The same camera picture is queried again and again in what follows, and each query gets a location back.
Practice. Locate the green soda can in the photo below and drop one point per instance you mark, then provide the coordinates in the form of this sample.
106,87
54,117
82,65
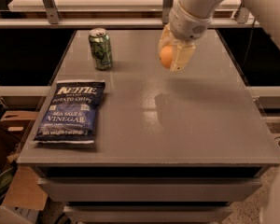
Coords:
101,52

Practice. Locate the grey lower drawer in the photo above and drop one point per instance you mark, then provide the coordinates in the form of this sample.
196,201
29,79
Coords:
147,214

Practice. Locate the blue Kettle chips bag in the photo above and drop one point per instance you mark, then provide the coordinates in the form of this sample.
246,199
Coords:
71,115

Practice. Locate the grey drawer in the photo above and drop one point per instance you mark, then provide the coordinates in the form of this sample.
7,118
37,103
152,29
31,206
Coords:
149,189
147,214

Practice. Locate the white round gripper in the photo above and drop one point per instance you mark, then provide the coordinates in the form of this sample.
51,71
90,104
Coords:
188,26

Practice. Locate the orange fruit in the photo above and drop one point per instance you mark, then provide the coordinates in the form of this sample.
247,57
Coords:
166,56

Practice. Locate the grey metal railing frame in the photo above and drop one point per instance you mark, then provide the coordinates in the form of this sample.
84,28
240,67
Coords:
85,14

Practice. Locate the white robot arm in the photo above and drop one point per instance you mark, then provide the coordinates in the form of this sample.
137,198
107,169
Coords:
267,13

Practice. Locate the brown cardboard box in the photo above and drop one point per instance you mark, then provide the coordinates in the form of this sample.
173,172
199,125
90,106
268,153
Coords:
23,191

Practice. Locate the grey upper drawer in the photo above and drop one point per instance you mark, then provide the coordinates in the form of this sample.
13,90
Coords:
149,189

